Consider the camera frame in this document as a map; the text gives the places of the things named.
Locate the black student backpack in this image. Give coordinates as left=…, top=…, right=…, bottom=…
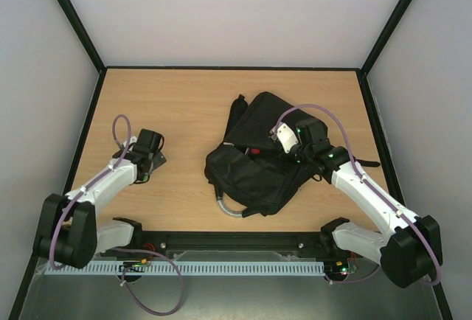
left=204, top=91, right=328, bottom=218

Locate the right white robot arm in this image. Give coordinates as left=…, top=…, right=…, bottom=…
left=274, top=119, right=443, bottom=288

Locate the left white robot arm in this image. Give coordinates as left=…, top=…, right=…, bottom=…
left=32, top=129, right=166, bottom=268

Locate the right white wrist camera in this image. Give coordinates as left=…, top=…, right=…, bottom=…
left=270, top=122, right=299, bottom=154

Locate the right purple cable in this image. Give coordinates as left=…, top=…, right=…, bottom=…
left=268, top=104, right=443, bottom=286

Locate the purple cable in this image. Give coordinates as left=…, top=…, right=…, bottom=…
left=49, top=114, right=185, bottom=316
left=268, top=104, right=443, bottom=286

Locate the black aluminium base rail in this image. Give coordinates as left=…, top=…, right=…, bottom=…
left=36, top=229, right=428, bottom=258

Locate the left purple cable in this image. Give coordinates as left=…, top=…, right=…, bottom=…
left=49, top=114, right=185, bottom=316

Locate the black enclosure frame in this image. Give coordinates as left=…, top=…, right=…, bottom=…
left=8, top=0, right=452, bottom=319

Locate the light blue slotted cable duct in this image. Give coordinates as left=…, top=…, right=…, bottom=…
left=44, top=260, right=325, bottom=276

